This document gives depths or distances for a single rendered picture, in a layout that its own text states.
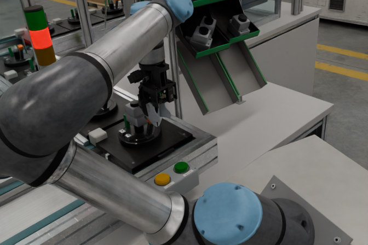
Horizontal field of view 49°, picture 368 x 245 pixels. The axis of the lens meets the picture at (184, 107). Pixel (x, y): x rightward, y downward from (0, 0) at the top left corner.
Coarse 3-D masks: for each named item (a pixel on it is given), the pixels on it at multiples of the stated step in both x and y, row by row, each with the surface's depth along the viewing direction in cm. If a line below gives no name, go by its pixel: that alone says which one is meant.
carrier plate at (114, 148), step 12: (108, 132) 132; (168, 132) 129; (180, 132) 129; (96, 144) 127; (108, 144) 126; (120, 144) 125; (156, 144) 124; (168, 144) 123; (180, 144) 125; (120, 156) 120; (132, 156) 119; (144, 156) 119; (156, 156) 120; (132, 168) 114
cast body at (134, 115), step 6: (132, 102) 123; (126, 108) 124; (132, 108) 121; (138, 108) 122; (126, 114) 125; (132, 114) 122; (138, 114) 123; (144, 114) 124; (126, 120) 127; (132, 120) 124; (138, 120) 122; (144, 120) 124; (138, 126) 123
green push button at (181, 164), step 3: (177, 162) 115; (180, 162) 115; (183, 162) 115; (174, 165) 114; (177, 165) 114; (180, 165) 114; (183, 165) 114; (186, 165) 113; (174, 168) 114; (177, 168) 112; (180, 168) 112; (183, 168) 112; (186, 168) 113; (177, 171) 112; (180, 171) 112; (183, 171) 112
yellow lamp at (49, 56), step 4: (52, 44) 110; (44, 48) 108; (48, 48) 108; (52, 48) 110; (36, 52) 108; (40, 52) 108; (44, 52) 108; (48, 52) 109; (52, 52) 110; (36, 56) 110; (40, 56) 109; (44, 56) 109; (48, 56) 109; (52, 56) 110; (40, 60) 109; (44, 60) 109; (48, 60) 109; (52, 60) 110; (40, 64) 110; (44, 64) 110; (48, 64) 110
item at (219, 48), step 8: (200, 8) 137; (208, 8) 133; (192, 16) 138; (200, 16) 138; (208, 16) 134; (184, 24) 134; (192, 24) 135; (176, 32) 130; (184, 32) 132; (192, 32) 132; (216, 32) 133; (184, 40) 127; (216, 40) 132; (224, 40) 131; (192, 48) 125; (216, 48) 127; (224, 48) 129; (200, 56) 125
